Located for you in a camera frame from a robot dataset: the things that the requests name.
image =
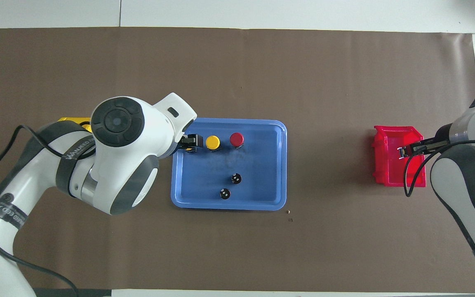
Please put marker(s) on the red plastic bin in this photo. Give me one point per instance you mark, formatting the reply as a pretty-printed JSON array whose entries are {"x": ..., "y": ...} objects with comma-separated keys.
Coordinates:
[{"x": 386, "y": 173}]

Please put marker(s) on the blue plastic tray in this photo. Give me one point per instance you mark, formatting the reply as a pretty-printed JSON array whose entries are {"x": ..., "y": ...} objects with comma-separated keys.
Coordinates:
[{"x": 258, "y": 165}]

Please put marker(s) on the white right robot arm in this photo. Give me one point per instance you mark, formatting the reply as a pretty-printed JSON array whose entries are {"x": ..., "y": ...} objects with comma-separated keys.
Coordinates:
[{"x": 464, "y": 173}]

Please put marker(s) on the black cylindrical capacitor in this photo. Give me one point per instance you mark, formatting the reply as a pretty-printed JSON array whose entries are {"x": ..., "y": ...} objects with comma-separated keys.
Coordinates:
[
  {"x": 225, "y": 193},
  {"x": 236, "y": 178}
]

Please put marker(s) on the brown paper mat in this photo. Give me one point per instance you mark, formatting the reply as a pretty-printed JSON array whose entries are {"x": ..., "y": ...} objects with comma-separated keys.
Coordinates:
[{"x": 303, "y": 74}]

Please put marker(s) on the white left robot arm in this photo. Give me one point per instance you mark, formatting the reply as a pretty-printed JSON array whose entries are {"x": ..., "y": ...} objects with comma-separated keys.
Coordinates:
[{"x": 130, "y": 173}]

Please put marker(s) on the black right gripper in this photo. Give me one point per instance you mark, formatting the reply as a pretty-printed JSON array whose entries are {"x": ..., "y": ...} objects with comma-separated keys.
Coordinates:
[{"x": 443, "y": 134}]

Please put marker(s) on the yellow push button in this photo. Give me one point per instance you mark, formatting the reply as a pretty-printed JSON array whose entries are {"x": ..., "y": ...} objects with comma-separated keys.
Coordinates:
[
  {"x": 212, "y": 142},
  {"x": 189, "y": 151}
]

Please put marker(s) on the yellow plastic bin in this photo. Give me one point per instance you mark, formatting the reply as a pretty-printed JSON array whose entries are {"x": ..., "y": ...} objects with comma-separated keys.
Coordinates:
[{"x": 72, "y": 121}]

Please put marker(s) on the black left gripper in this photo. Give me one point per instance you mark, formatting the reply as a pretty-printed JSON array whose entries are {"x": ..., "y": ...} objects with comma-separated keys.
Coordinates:
[{"x": 188, "y": 142}]

